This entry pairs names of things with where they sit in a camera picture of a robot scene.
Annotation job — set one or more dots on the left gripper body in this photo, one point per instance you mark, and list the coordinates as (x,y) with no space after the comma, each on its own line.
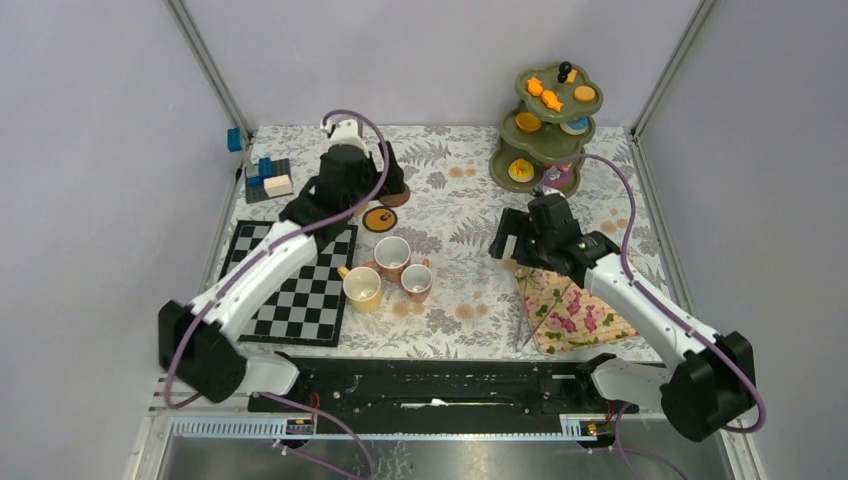
(371,176)

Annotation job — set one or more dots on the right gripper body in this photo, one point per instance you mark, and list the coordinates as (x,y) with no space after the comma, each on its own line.
(532,248)

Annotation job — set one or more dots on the black orange face coaster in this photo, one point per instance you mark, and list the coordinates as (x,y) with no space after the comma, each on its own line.
(379,219)

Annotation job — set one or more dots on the yellow frosted donut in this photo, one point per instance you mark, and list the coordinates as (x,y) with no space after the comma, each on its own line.
(521,170)

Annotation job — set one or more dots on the purple candy packet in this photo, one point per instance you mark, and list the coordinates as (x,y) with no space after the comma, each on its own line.
(557,179)

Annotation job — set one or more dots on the large pink floral mug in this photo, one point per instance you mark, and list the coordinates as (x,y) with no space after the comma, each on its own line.
(391,256)

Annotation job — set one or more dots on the metal tongs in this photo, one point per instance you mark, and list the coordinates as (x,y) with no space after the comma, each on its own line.
(546,297)

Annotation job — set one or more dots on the blue frosted donut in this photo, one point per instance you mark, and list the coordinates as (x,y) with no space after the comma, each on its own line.
(575,127)

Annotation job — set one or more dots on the small orange cookie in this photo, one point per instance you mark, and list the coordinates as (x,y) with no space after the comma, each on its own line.
(551,100)

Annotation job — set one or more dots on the orange bear cookie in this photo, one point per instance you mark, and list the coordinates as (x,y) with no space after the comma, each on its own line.
(534,87)

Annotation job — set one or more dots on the round orange biscuit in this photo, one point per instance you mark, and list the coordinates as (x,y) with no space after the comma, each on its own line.
(584,94)

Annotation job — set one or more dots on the square yellow cracker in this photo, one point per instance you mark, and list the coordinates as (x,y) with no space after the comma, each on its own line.
(572,76)

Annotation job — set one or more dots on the dark brown round coaster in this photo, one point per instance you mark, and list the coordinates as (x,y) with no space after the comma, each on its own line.
(396,200)

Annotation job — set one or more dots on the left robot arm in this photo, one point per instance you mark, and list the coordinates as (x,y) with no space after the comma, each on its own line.
(196,341)

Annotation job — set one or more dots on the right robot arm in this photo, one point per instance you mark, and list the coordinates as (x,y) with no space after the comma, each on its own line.
(706,380)

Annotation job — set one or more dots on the floral snack tray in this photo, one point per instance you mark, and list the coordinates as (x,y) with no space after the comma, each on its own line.
(596,323)

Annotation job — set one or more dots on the green three-tier serving stand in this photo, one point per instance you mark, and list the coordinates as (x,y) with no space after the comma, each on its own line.
(549,146)

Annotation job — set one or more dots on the floral tablecloth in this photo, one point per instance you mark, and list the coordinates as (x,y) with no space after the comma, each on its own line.
(474,311)

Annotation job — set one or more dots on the yellow mug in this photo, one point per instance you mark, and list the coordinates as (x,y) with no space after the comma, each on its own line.
(363,287)

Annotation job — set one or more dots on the toy block set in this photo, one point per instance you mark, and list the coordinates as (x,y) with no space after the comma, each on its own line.
(268,179)

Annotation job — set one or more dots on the black white chessboard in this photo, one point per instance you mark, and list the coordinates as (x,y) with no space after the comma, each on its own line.
(308,307)

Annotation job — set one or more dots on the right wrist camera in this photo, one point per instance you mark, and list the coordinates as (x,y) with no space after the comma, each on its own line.
(543,190)

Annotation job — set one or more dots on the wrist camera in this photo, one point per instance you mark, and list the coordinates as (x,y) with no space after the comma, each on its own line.
(543,190)
(348,132)

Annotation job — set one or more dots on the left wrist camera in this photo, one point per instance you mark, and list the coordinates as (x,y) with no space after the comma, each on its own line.
(348,132)

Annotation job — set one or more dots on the blue clip on frame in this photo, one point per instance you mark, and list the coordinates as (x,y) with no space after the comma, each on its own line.
(235,140)

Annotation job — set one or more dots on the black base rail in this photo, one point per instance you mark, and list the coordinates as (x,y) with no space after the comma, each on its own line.
(434,397)

